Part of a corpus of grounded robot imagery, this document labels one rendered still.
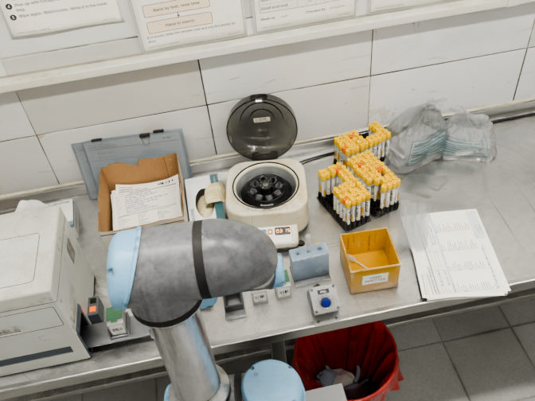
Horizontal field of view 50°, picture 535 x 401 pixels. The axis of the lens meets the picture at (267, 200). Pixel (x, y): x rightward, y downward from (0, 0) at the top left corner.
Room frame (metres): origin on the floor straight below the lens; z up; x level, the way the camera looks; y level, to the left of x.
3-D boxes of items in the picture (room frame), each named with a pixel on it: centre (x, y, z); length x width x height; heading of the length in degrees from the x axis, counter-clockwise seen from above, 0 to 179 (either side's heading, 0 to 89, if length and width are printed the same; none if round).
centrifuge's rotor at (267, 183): (1.22, 0.00, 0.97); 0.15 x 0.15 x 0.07
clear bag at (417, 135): (1.43, -0.50, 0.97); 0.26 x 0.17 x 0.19; 117
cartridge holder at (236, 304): (0.89, 0.12, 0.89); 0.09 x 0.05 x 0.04; 5
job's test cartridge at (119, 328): (0.83, 0.41, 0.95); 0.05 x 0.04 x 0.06; 6
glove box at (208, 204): (1.23, 0.18, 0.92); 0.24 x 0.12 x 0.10; 6
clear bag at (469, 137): (1.41, -0.68, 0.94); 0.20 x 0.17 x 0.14; 68
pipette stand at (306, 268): (0.96, -0.09, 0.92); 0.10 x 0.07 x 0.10; 98
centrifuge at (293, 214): (1.20, 0.00, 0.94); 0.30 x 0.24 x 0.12; 177
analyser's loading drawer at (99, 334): (0.83, 0.44, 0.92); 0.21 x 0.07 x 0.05; 96
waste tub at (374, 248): (0.95, -0.25, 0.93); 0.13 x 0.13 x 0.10; 3
